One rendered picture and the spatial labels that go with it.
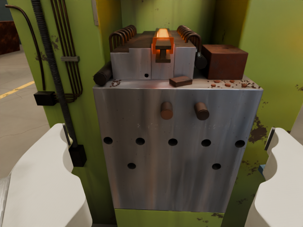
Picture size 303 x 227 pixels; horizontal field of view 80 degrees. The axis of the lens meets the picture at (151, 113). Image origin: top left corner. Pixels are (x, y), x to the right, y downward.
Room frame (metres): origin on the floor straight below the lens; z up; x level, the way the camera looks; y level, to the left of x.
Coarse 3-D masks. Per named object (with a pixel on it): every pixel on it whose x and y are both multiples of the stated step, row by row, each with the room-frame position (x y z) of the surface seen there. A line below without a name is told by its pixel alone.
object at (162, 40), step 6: (162, 30) 0.67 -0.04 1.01; (162, 36) 0.50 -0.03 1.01; (168, 36) 0.50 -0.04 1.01; (156, 42) 0.37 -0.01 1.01; (162, 42) 0.37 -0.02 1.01; (168, 42) 0.37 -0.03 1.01; (156, 48) 0.34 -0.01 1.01; (162, 48) 0.34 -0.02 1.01; (168, 48) 0.33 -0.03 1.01; (156, 54) 0.38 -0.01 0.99; (162, 54) 0.34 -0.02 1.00; (168, 54) 0.37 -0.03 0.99; (156, 60) 0.34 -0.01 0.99; (162, 60) 0.34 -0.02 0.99; (168, 60) 0.33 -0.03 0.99
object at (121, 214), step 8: (120, 216) 0.39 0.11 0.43; (128, 216) 0.39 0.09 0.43; (136, 216) 0.38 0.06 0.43; (144, 216) 0.38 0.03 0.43; (152, 216) 0.38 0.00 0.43; (160, 216) 0.38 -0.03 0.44; (168, 216) 0.38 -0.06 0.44; (176, 216) 0.38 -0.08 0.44; (184, 216) 0.37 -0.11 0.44; (192, 216) 0.37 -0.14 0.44; (200, 216) 0.37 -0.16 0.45; (208, 216) 0.37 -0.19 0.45; (216, 216) 0.37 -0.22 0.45; (120, 224) 0.39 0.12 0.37; (128, 224) 0.39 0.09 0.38; (136, 224) 0.38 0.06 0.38; (144, 224) 0.38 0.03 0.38; (152, 224) 0.38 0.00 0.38; (160, 224) 0.38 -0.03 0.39; (168, 224) 0.38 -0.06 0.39; (176, 224) 0.38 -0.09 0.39; (184, 224) 0.37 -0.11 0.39; (192, 224) 0.37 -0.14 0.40; (200, 224) 0.37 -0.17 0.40; (208, 224) 0.37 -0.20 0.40; (216, 224) 0.37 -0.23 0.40
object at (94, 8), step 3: (93, 0) 0.59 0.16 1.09; (93, 3) 0.59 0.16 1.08; (93, 6) 0.59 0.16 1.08; (93, 9) 0.59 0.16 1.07; (96, 9) 0.59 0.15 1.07; (93, 12) 0.59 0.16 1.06; (96, 12) 0.59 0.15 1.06; (93, 15) 0.59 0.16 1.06; (96, 15) 0.59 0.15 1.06; (96, 18) 0.59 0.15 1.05; (96, 21) 0.59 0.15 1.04; (96, 24) 0.59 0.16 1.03
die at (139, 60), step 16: (144, 32) 0.79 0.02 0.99; (176, 32) 0.76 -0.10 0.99; (128, 48) 0.50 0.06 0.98; (144, 48) 0.44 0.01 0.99; (176, 48) 0.44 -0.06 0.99; (192, 48) 0.44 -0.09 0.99; (112, 64) 0.45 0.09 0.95; (128, 64) 0.44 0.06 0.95; (144, 64) 0.44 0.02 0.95; (160, 64) 0.44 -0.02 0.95; (176, 64) 0.44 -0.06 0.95; (192, 64) 0.44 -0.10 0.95
